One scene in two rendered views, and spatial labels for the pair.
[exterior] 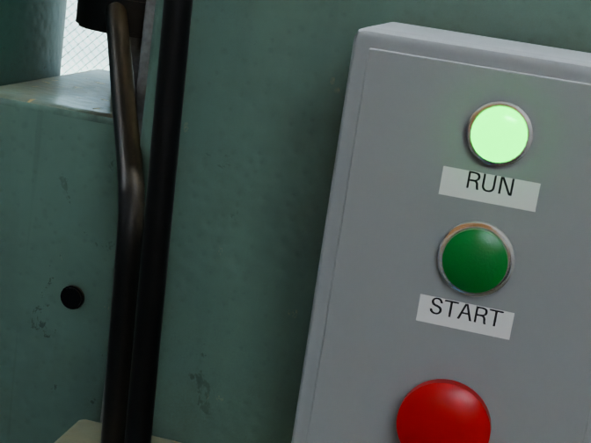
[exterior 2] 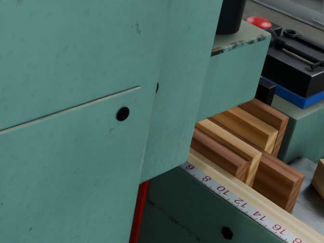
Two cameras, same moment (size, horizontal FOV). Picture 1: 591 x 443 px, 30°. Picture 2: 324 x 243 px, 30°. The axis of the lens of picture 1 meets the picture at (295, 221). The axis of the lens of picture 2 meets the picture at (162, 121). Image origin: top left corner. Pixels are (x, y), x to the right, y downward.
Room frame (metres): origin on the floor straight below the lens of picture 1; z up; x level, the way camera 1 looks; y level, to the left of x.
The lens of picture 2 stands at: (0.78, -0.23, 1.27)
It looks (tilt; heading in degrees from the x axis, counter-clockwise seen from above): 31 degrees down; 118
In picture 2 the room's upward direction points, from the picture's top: 11 degrees clockwise
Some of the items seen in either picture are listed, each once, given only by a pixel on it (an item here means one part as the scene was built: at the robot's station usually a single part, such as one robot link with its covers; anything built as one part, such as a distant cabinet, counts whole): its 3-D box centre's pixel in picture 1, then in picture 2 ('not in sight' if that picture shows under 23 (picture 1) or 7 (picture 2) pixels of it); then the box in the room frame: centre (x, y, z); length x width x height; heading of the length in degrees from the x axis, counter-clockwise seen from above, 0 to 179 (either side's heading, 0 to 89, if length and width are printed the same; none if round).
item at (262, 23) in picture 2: not in sight; (258, 23); (0.55, 0.40, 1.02); 0.03 x 0.03 x 0.01
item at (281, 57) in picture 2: not in sight; (283, 55); (0.58, 0.42, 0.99); 0.13 x 0.11 x 0.06; 168
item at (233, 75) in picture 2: not in sight; (183, 74); (0.56, 0.20, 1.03); 0.14 x 0.07 x 0.09; 78
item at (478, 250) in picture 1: (475, 260); not in sight; (0.33, -0.06, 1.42); 0.02 x 0.01 x 0.02; 78
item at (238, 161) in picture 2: not in sight; (162, 133); (0.53, 0.25, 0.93); 0.21 x 0.02 x 0.05; 168
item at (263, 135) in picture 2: not in sight; (210, 124); (0.56, 0.30, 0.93); 0.15 x 0.02 x 0.07; 168
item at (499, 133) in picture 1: (499, 134); not in sight; (0.33, -0.06, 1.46); 0.02 x 0.01 x 0.02; 78
